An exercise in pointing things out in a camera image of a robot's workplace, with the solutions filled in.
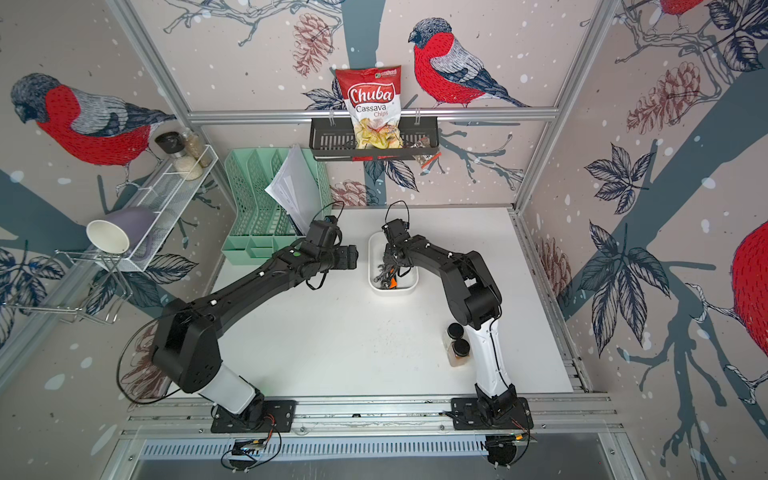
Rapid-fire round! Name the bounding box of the small silver wrench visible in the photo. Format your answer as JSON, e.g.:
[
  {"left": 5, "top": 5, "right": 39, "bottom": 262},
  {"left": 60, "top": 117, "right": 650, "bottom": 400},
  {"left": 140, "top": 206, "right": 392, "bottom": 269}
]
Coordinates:
[{"left": 373, "top": 265, "right": 396, "bottom": 289}]

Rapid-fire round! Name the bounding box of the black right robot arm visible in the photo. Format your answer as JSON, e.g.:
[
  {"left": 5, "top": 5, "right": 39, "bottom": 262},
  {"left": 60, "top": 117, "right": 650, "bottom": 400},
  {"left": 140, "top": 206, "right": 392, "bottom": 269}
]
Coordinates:
[{"left": 382, "top": 219, "right": 518, "bottom": 424}]

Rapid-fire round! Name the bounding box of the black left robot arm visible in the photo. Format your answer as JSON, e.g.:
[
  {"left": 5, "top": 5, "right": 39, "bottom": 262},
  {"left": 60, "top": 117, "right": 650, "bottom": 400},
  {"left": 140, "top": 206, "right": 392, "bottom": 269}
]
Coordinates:
[{"left": 150, "top": 215, "right": 359, "bottom": 421}]

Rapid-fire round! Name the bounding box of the white plastic storage box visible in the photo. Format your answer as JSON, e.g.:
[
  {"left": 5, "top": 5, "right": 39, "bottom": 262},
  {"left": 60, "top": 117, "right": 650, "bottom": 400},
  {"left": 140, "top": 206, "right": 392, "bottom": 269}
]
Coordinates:
[{"left": 368, "top": 232, "right": 419, "bottom": 297}]

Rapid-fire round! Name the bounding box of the green plastic file organizer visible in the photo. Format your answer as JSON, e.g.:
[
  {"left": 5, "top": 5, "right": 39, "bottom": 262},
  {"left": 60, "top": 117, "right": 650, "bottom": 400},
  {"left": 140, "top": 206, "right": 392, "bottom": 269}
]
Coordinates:
[{"left": 222, "top": 148, "right": 297, "bottom": 266}]

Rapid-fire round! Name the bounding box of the white paper stack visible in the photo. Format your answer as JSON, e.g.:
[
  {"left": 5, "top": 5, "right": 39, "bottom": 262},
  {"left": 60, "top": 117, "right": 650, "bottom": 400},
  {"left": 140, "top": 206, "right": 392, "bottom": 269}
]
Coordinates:
[{"left": 265, "top": 144, "right": 322, "bottom": 236}]

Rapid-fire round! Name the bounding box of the black lid spice jar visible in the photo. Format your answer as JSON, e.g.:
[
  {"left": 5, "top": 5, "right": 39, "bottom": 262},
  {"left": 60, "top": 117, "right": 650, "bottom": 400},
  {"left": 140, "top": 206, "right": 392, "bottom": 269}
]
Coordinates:
[
  {"left": 155, "top": 131, "right": 204, "bottom": 181},
  {"left": 442, "top": 322, "right": 464, "bottom": 349}
]

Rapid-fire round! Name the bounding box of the spice jar brown powder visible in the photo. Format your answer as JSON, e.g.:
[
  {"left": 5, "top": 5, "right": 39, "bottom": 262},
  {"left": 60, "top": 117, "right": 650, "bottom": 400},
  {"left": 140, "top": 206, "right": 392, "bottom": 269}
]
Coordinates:
[{"left": 447, "top": 338, "right": 470, "bottom": 367}]

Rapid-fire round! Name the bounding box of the red cassava chips bag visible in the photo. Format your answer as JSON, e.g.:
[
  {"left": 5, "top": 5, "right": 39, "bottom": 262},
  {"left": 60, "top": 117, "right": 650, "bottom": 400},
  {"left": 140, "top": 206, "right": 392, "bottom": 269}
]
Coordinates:
[{"left": 336, "top": 66, "right": 403, "bottom": 150}]

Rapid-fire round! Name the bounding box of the clear glass jar on shelf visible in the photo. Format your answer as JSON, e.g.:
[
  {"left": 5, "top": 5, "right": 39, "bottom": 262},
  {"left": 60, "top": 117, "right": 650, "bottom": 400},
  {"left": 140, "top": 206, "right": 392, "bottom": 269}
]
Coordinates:
[{"left": 181, "top": 128, "right": 211, "bottom": 168}]

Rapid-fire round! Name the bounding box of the purple white cup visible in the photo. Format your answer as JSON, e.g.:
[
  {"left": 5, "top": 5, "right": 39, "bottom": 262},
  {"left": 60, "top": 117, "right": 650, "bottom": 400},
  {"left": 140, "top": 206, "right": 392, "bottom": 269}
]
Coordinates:
[{"left": 86, "top": 206, "right": 157, "bottom": 255}]

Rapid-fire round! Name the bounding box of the orange handled adjustable wrench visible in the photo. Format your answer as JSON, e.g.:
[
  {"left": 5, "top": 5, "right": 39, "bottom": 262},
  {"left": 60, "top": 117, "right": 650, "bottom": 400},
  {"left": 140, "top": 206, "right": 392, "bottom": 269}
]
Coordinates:
[{"left": 385, "top": 265, "right": 400, "bottom": 290}]

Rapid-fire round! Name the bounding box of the black wire wall basket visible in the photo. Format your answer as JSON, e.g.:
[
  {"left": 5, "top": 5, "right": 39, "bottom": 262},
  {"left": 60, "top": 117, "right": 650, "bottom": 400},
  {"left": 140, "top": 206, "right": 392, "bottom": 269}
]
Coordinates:
[{"left": 309, "top": 116, "right": 440, "bottom": 162}]

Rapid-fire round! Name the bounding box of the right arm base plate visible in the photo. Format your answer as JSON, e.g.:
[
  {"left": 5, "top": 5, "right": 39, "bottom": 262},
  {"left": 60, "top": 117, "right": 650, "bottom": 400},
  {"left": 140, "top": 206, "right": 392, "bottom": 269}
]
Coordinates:
[{"left": 446, "top": 397, "right": 534, "bottom": 431}]

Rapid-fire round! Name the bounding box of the white wire wall shelf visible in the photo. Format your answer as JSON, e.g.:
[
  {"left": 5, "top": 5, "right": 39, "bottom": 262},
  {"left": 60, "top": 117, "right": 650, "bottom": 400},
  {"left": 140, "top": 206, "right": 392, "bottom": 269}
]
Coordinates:
[{"left": 111, "top": 145, "right": 219, "bottom": 272}]

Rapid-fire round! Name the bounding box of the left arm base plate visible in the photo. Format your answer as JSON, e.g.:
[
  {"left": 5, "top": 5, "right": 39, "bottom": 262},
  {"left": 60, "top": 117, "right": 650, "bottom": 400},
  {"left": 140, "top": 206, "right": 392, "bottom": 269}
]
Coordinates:
[{"left": 210, "top": 396, "right": 297, "bottom": 434}]

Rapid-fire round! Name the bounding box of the wire cup holder rack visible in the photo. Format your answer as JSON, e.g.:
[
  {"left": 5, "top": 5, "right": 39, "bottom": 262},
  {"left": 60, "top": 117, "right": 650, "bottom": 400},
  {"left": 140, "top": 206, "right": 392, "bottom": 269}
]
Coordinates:
[{"left": 1, "top": 249, "right": 137, "bottom": 325}]

